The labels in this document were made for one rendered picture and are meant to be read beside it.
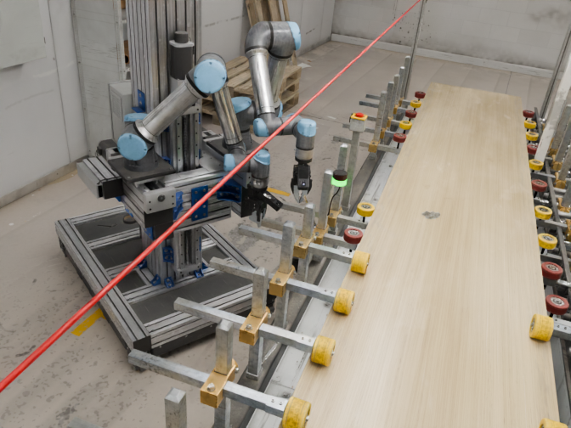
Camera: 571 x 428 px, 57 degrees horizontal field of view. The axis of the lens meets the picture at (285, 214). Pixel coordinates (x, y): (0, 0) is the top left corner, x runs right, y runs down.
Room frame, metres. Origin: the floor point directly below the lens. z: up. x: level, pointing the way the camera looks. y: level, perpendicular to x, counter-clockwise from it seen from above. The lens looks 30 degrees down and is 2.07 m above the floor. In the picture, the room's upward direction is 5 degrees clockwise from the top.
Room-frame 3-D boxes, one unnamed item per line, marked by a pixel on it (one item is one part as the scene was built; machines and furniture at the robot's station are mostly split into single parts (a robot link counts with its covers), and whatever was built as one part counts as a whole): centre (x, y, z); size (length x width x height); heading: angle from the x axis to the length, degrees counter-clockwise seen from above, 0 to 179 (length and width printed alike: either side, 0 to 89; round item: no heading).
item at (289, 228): (1.50, -0.02, 0.93); 0.04 x 0.04 x 0.48; 73
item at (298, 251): (1.72, -0.08, 0.95); 0.14 x 0.06 x 0.05; 163
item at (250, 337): (1.24, 0.06, 0.95); 0.14 x 0.06 x 0.05; 163
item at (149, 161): (2.09, 0.65, 1.09); 0.15 x 0.15 x 0.10
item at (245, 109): (2.41, 0.26, 1.21); 0.13 x 0.12 x 0.14; 113
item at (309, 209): (1.74, -0.09, 0.87); 0.04 x 0.04 x 0.48; 73
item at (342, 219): (2.20, -0.18, 0.81); 0.44 x 0.03 x 0.04; 73
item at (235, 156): (2.03, 0.22, 1.12); 0.11 x 0.11 x 0.08; 7
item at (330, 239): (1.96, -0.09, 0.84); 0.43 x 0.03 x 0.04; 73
